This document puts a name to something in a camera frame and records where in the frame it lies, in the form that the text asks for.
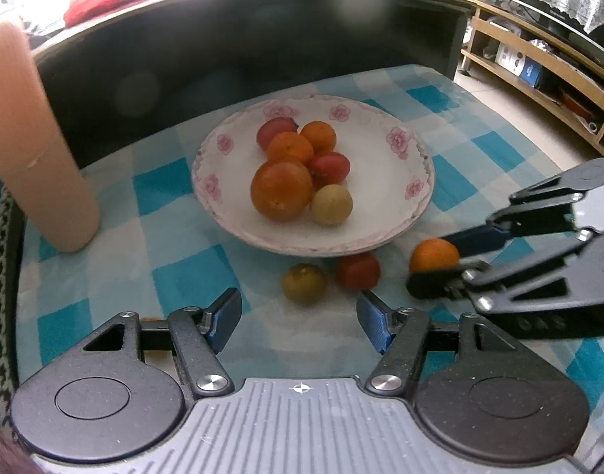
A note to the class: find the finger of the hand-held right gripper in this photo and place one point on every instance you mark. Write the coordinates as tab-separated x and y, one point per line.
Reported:
430	284
474	238

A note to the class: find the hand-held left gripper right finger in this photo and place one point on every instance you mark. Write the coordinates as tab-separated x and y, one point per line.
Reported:
373	323

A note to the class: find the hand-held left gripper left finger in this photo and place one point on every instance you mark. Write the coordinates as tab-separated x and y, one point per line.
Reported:
223	318

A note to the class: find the orange tangerine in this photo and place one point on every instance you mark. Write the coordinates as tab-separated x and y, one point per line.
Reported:
434	255
320	136
289	149

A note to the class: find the small red tomato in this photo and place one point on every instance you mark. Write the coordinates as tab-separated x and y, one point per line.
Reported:
358	270
331	168
272	129

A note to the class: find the small yellow-green fruit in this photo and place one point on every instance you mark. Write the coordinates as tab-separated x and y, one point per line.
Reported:
331	204
304	282

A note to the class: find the white plate with pink flowers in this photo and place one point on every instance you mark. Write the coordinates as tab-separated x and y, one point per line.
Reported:
371	197

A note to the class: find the large red-orange tomato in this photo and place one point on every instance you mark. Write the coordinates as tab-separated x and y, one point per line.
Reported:
281	190

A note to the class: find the blue white checkered tablecloth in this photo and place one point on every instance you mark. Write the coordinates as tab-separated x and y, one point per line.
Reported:
183	266

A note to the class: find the wooden tv cabinet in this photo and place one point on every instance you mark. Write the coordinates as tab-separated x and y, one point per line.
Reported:
553	89

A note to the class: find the blue carton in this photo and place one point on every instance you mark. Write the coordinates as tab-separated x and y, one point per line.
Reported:
531	70

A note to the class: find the white carton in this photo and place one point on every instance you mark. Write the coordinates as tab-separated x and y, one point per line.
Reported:
509	57

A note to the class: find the dark coffee table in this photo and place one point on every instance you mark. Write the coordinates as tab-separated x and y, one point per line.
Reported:
183	74

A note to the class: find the pink cylinder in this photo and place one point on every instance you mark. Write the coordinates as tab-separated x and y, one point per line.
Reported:
35	148

